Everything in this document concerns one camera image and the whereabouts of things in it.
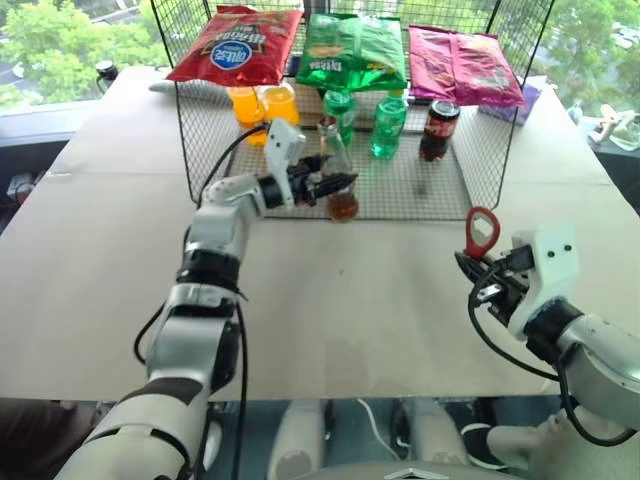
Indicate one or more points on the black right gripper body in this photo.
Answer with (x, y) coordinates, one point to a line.
(507, 287)

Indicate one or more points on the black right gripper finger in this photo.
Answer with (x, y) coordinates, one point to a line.
(470, 261)
(475, 280)

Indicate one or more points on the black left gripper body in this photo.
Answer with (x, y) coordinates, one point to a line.
(301, 185)

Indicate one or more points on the glass bottle with brown drink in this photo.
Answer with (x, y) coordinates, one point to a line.
(344, 205)

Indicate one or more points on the red bottle opener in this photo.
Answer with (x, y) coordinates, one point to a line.
(481, 234)

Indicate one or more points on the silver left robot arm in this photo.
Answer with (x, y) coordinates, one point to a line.
(215, 225)

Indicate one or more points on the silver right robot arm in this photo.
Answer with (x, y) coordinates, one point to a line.
(600, 345)

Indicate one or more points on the green soda bottle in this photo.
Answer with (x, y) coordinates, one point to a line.
(340, 112)
(389, 127)

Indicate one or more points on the orange soda bottle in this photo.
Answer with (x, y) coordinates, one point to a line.
(280, 105)
(242, 106)

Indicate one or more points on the cola bottle red label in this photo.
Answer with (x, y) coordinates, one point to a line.
(440, 130)

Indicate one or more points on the green chips bag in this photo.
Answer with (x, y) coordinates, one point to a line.
(350, 50)

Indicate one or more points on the red chips bag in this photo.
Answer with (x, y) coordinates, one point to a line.
(235, 47)

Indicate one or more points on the purple tissue box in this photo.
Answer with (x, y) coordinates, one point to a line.
(520, 110)

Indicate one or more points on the grey rounded robot leg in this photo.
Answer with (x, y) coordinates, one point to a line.
(435, 435)
(295, 440)

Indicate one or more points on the magenta chips bag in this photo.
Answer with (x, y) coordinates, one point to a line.
(460, 65)

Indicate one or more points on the white clutter on windowsill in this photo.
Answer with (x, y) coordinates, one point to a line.
(607, 125)

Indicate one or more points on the black clamp device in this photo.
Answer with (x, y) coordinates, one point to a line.
(106, 72)

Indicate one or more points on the grey small device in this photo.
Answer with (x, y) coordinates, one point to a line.
(22, 185)

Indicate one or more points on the dark brown chair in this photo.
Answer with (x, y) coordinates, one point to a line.
(35, 435)

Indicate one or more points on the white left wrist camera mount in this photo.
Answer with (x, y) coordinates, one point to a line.
(280, 145)

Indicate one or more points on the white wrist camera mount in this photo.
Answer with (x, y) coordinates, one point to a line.
(280, 145)
(545, 270)

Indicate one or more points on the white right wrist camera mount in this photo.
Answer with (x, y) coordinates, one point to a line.
(545, 270)

